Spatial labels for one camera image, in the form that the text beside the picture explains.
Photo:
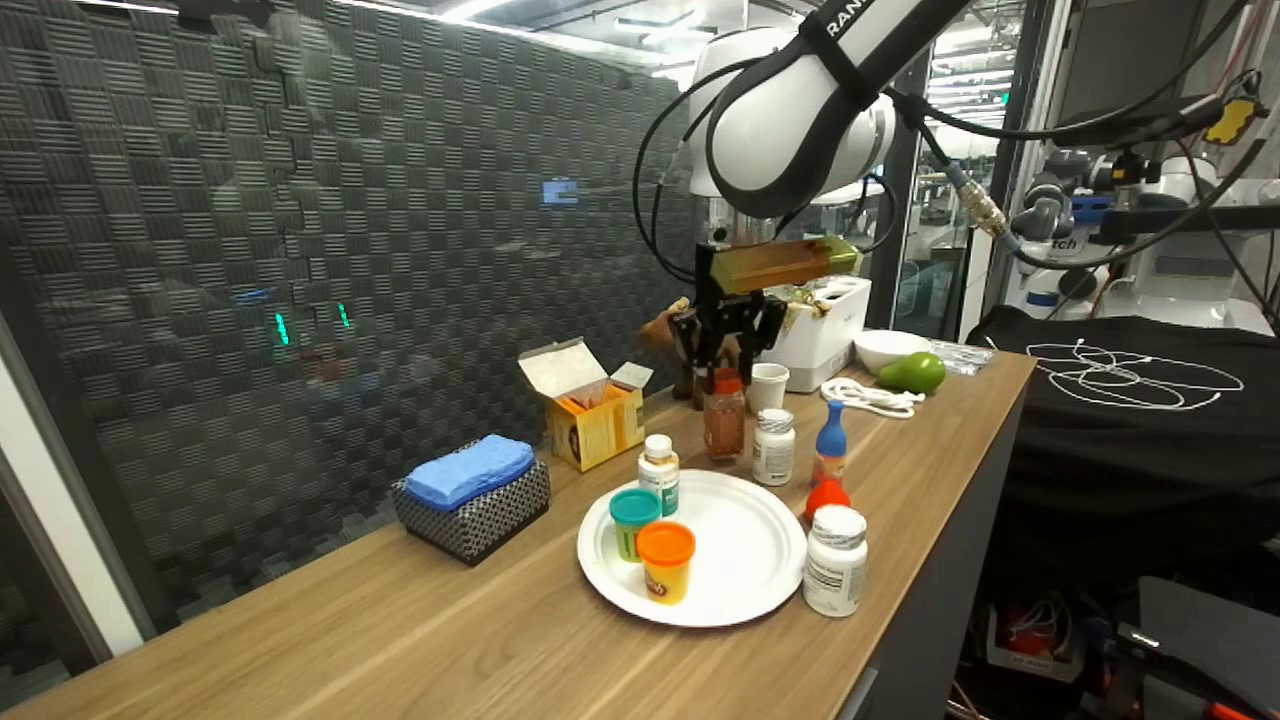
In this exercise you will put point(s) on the white pill bottle dark label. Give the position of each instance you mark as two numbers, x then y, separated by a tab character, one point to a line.
772	447

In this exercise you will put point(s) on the orange lid dough tub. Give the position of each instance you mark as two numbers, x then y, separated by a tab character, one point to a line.
666	555

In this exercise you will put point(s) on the white bowl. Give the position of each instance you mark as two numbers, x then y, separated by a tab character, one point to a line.
886	344

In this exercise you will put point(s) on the black cloth cover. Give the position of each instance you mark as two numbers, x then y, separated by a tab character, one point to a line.
1146	454

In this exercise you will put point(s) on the grey woven box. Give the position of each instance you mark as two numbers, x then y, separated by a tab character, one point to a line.
473	525

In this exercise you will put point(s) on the white paper plate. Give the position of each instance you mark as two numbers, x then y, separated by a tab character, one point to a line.
747	563

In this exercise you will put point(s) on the teal lid dough tub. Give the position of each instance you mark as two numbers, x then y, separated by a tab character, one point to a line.
629	510

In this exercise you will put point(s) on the white foam cup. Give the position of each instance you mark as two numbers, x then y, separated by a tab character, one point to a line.
768	385

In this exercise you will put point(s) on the blue toy bottle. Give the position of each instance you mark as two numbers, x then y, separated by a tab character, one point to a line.
830	447

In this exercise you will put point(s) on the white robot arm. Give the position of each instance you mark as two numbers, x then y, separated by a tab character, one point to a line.
800	121

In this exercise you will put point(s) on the red toy ball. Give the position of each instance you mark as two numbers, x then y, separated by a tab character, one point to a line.
827	498

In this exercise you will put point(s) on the large blue label pill bottle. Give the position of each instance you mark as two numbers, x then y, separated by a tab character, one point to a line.
836	565

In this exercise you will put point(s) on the blue folded cloth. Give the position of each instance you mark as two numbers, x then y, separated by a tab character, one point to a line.
464	468

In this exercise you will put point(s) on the brown moose plush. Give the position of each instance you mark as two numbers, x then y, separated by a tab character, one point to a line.
661	335

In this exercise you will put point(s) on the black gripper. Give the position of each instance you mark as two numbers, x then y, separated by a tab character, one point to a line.
743	322

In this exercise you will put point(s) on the open yellow cardboard box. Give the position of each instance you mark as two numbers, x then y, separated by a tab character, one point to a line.
586	420

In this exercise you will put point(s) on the white countertop appliance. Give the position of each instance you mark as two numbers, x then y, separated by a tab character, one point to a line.
827	341

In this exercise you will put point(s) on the green toy fruit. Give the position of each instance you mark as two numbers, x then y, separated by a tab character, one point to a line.
913	373

